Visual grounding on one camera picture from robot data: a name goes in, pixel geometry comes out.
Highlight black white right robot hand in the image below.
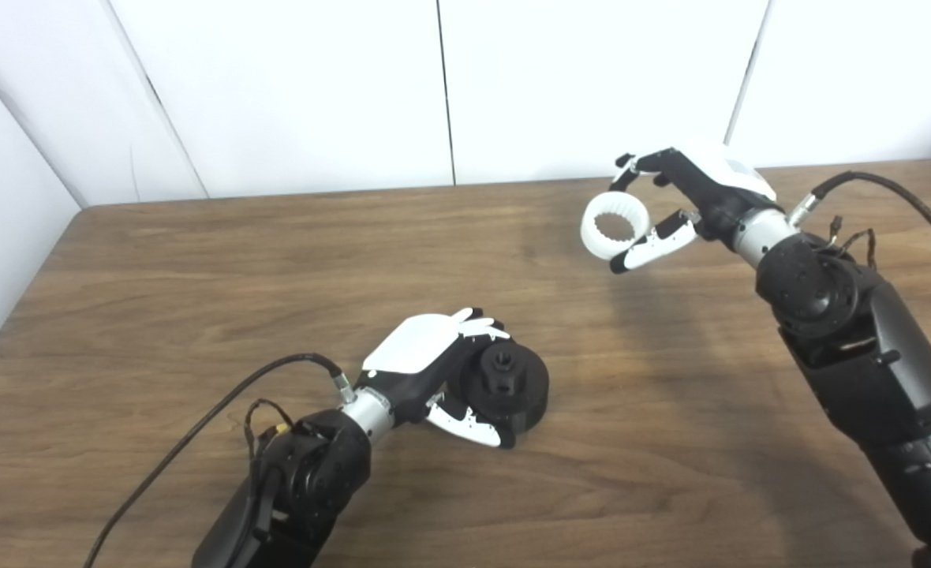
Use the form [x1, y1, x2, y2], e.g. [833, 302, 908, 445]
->
[609, 146, 778, 275]

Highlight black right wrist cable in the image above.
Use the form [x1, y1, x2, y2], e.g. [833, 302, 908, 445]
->
[787, 171, 931, 289]

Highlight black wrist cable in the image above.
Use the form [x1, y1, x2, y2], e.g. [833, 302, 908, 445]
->
[787, 171, 931, 289]
[83, 353, 354, 568]

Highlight round black plastic part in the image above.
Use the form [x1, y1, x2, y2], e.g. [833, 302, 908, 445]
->
[458, 341, 551, 435]

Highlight thin arm wires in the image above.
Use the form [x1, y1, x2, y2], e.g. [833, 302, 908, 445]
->
[821, 215, 878, 271]
[243, 398, 297, 462]

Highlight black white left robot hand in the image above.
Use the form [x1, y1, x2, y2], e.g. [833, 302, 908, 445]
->
[353, 308, 518, 450]

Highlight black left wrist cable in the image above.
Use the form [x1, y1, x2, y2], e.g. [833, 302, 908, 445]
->
[83, 353, 354, 568]

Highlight thin right arm wires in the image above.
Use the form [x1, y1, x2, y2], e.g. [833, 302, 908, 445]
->
[821, 215, 878, 271]

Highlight thin left arm wires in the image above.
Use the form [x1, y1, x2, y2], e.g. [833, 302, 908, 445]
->
[243, 398, 297, 462]

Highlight white plastic ring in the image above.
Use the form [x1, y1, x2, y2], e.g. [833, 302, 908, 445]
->
[581, 192, 651, 261]

